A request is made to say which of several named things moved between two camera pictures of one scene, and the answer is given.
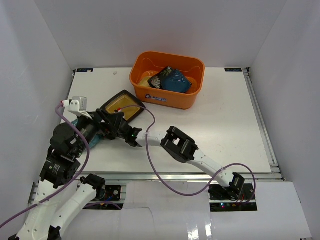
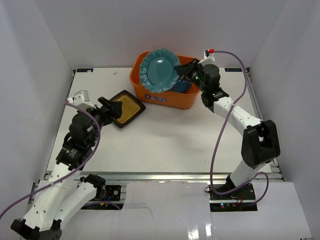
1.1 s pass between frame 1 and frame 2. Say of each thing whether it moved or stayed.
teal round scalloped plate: moved
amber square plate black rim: stayed
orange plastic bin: stayed
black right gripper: moved
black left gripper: moved
